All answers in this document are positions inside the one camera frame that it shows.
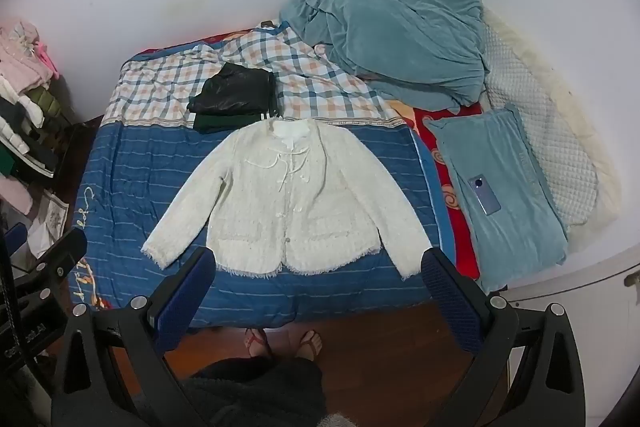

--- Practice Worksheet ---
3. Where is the white tweed jacket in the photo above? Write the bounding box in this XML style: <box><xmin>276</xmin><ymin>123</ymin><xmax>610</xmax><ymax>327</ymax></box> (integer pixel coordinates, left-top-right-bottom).
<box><xmin>141</xmin><ymin>117</ymin><xmax>433</xmax><ymax>282</ymax></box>

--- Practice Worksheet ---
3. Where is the person's foot in sandal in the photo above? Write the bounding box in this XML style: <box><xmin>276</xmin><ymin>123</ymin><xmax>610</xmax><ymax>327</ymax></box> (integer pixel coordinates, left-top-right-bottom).
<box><xmin>243</xmin><ymin>327</ymin><xmax>274</xmax><ymax>360</ymax></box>
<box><xmin>296</xmin><ymin>329</ymin><xmax>323</xmax><ymax>362</ymax></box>

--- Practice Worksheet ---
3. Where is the white printed cloth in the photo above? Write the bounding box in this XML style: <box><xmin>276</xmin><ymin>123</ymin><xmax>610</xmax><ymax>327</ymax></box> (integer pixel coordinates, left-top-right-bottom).
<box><xmin>27</xmin><ymin>189</ymin><xmax>70</xmax><ymax>259</ymax></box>

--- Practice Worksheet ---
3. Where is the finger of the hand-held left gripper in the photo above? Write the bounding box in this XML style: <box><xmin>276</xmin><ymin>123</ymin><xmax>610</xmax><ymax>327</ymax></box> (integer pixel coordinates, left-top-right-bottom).
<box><xmin>14</xmin><ymin>228</ymin><xmax>89</xmax><ymax>309</ymax></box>

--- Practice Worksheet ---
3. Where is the cream fleece blanket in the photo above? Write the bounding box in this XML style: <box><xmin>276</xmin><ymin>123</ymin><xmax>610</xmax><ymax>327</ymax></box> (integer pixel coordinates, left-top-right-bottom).
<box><xmin>492</xmin><ymin>7</ymin><xmax>624</xmax><ymax>254</ymax></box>

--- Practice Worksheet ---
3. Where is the folded dark green garment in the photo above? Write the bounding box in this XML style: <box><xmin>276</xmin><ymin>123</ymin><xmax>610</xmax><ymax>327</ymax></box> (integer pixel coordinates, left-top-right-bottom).
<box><xmin>192</xmin><ymin>108</ymin><xmax>282</xmax><ymax>136</ymax></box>

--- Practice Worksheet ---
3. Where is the white quilted mattress pad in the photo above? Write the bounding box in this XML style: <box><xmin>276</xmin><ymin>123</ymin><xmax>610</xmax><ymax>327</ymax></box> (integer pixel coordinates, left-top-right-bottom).
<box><xmin>479</xmin><ymin>7</ymin><xmax>601</xmax><ymax>229</ymax></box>

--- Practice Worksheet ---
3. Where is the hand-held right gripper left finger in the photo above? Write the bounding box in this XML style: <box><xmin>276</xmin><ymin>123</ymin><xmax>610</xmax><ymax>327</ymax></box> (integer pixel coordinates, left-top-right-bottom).
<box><xmin>51</xmin><ymin>246</ymin><xmax>217</xmax><ymax>427</ymax></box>

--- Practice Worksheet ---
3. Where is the folded black jacket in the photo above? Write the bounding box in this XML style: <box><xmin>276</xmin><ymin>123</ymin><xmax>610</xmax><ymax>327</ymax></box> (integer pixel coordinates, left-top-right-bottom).
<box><xmin>187</xmin><ymin>62</ymin><xmax>279</xmax><ymax>118</ymax></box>

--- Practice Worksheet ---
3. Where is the teal pillow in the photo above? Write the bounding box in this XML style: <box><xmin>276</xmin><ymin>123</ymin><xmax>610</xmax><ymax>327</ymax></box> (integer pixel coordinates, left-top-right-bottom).
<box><xmin>423</xmin><ymin>103</ymin><xmax>569</xmax><ymax>294</ymax></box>

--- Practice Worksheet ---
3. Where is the white cabinet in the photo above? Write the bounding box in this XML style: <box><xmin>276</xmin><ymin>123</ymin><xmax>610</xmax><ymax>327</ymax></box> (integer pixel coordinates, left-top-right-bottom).
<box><xmin>500</xmin><ymin>244</ymin><xmax>640</xmax><ymax>408</ymax></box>

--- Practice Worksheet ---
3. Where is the person's right foot in sandal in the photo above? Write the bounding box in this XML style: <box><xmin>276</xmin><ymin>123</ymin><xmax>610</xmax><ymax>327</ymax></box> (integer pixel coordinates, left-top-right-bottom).
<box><xmin>296</xmin><ymin>329</ymin><xmax>323</xmax><ymax>362</ymax></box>

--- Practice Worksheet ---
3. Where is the red patterned sheet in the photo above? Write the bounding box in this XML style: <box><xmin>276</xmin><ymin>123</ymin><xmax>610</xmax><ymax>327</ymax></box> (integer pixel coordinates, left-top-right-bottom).
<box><xmin>134</xmin><ymin>29</ymin><xmax>490</xmax><ymax>282</ymax></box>

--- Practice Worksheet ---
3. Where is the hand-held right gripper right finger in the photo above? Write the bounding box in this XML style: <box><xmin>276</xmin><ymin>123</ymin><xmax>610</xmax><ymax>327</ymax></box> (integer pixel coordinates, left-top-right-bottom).
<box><xmin>421</xmin><ymin>248</ymin><xmax>587</xmax><ymax>427</ymax></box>

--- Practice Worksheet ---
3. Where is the blue striped plaid bedsheet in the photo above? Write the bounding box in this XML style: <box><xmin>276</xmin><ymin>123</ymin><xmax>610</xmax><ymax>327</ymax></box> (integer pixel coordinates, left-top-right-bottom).
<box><xmin>75</xmin><ymin>22</ymin><xmax>451</xmax><ymax>329</ymax></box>

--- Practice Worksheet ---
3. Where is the blue smartphone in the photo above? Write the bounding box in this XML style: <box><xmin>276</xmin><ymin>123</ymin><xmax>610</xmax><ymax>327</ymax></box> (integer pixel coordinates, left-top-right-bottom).
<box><xmin>467</xmin><ymin>175</ymin><xmax>502</xmax><ymax>216</ymax></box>

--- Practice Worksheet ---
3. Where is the teal fleece blanket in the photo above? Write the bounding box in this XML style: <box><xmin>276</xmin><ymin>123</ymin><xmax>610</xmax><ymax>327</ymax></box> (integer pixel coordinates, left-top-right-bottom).
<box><xmin>278</xmin><ymin>0</ymin><xmax>494</xmax><ymax>114</ymax></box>

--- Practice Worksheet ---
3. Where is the person's left foot in sandal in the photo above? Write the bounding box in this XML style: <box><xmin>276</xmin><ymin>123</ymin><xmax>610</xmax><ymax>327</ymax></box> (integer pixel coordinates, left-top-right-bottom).
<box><xmin>243</xmin><ymin>327</ymin><xmax>274</xmax><ymax>360</ymax></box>

